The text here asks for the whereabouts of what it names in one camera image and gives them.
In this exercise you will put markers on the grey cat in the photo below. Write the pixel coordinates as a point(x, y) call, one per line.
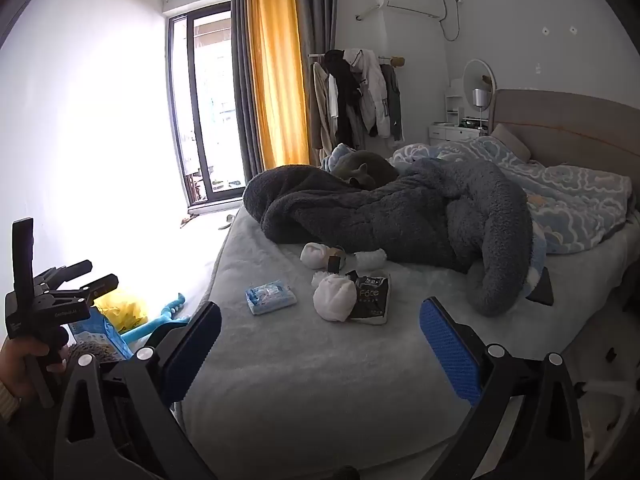
point(360, 165)

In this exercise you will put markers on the small white tissue wad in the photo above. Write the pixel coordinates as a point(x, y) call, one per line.
point(320, 279)

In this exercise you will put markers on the grey bed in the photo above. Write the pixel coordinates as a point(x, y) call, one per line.
point(300, 360)

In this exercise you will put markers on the beige pillow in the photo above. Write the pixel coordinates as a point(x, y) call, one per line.
point(510, 141)

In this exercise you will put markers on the glass balcony door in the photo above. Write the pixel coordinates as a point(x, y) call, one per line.
point(210, 110)

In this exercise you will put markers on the dark grey fleece blanket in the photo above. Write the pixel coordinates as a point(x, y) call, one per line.
point(375, 210)

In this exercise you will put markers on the clothes rack rail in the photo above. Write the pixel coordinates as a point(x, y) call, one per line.
point(387, 58)

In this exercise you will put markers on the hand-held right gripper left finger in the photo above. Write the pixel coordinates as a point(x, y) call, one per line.
point(192, 355)

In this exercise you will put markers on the grey curtain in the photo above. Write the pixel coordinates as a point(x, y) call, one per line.
point(315, 25)
point(242, 85)

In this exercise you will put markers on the white jacket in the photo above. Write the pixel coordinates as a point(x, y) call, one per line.
point(372, 95)

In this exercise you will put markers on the beige coat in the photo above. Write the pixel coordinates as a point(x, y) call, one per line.
point(320, 110)

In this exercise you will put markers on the yellow curtain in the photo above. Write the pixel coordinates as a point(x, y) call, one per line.
point(277, 75)

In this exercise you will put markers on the round mirror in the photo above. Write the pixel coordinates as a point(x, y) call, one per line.
point(477, 72)

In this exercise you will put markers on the light blue fleece cloth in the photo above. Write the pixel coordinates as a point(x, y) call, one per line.
point(336, 152)

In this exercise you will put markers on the blue plush toy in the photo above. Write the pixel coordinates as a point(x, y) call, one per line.
point(172, 310)

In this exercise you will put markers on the table lamp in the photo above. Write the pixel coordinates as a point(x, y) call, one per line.
point(479, 96)

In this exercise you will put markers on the grey-green garment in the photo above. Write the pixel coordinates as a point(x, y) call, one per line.
point(395, 105)

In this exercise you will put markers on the white shelf organizer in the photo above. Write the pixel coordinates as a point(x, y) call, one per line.
point(454, 102)

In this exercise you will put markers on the large white tissue wad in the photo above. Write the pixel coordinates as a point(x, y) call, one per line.
point(332, 300)

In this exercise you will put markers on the white vanity table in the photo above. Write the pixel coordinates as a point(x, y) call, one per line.
point(450, 134)

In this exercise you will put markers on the grey slipper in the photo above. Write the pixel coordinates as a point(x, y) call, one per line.
point(226, 222)

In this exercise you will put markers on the white air conditioner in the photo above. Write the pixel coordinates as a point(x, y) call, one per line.
point(407, 2)

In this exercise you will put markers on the person's left hand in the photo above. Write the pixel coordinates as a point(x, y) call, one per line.
point(15, 367)

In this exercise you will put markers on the blue cloud-print duvet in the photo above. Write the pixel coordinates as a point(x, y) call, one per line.
point(575, 195)

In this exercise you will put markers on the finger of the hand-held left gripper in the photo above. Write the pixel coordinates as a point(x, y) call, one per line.
point(70, 271)
point(100, 287)

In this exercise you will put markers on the blue snack bag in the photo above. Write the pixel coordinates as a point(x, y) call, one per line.
point(100, 332)

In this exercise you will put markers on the small brown floor object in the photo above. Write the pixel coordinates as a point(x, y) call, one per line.
point(188, 221)

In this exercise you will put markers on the blue tissue packet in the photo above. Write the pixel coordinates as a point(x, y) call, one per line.
point(270, 299)

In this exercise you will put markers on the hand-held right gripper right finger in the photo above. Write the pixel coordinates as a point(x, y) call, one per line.
point(447, 350)

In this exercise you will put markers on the yellow plastic bag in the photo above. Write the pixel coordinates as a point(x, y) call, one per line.
point(125, 310)

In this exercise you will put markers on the black wipes packet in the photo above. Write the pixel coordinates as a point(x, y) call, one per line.
point(374, 302)

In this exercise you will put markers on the black flat object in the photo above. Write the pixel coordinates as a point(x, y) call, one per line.
point(542, 289)

